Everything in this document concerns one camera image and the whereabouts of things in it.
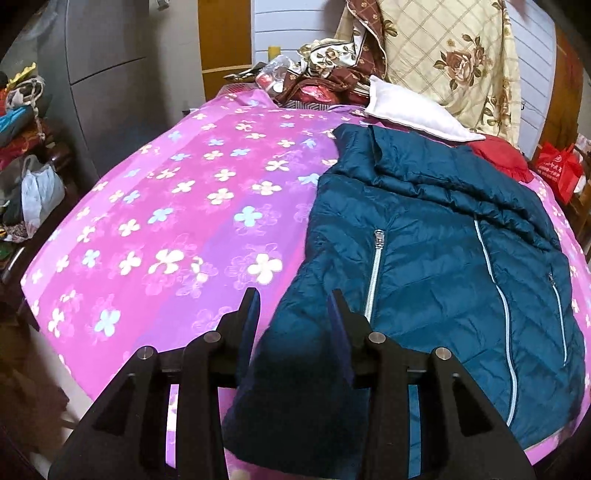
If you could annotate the grey wardrobe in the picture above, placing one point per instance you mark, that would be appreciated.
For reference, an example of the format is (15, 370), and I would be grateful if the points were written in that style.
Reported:
(101, 74)

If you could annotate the white plastic bag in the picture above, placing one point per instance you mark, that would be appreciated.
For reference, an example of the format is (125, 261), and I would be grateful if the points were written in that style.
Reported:
(40, 191)

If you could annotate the pink floral bed sheet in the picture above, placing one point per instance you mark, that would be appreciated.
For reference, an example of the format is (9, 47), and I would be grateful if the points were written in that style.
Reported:
(184, 221)

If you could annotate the yellow cup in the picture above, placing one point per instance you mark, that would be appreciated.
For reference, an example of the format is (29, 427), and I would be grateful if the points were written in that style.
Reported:
(274, 54)

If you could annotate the red plastic bag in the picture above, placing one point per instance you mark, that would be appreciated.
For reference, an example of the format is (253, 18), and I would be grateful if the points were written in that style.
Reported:
(556, 168)

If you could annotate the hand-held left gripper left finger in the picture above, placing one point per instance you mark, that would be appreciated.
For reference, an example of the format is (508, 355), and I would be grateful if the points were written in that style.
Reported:
(250, 318)

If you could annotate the teal puffer jacket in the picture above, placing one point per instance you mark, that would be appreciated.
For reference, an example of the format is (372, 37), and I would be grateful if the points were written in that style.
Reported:
(429, 258)

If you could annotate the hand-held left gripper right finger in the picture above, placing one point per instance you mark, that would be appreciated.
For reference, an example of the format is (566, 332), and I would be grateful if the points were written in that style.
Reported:
(338, 323)

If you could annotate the cream floral quilt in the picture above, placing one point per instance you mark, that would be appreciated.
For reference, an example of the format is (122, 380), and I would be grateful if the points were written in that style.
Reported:
(443, 55)

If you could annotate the white pillow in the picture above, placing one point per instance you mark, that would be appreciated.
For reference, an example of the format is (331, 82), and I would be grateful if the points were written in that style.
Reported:
(415, 113)

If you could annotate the pile of colourful clothes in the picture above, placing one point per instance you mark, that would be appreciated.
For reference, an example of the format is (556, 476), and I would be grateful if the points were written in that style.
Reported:
(23, 120)

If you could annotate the red cloth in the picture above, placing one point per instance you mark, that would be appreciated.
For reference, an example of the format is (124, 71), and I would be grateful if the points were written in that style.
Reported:
(501, 154)

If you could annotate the wooden door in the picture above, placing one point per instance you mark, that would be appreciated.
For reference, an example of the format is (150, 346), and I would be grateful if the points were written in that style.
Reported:
(225, 44)

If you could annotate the brown floral bedding pile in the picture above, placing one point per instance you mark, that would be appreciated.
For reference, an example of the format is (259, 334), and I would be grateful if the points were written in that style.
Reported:
(318, 78)

